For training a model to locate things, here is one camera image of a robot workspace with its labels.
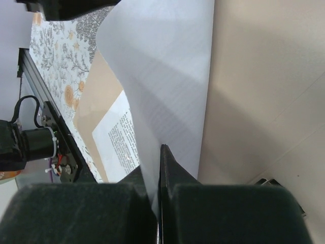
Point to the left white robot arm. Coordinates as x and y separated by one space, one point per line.
19 147

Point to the brown cardboard folder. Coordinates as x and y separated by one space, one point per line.
265 101

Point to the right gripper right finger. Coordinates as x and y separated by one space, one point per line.
191 212

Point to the floral table mat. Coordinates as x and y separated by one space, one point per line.
63 52

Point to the aluminium frame rail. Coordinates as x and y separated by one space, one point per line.
32 83

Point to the printed paper sheet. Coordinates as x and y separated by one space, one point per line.
115 140
160 52

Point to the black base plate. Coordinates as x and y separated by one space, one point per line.
72 166

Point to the metal folder clip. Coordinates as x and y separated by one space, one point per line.
282 191

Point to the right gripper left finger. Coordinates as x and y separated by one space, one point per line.
84 212

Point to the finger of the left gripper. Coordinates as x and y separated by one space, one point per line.
63 10

